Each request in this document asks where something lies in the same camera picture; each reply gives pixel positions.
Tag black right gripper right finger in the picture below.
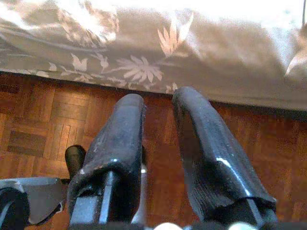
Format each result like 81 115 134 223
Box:
171 86 279 223

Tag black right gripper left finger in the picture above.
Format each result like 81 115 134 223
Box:
66 92 147 225

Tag floral satin bedspread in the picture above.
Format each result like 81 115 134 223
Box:
0 0 307 111

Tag silver robot right leg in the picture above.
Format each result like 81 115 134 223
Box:
130 146 149 225

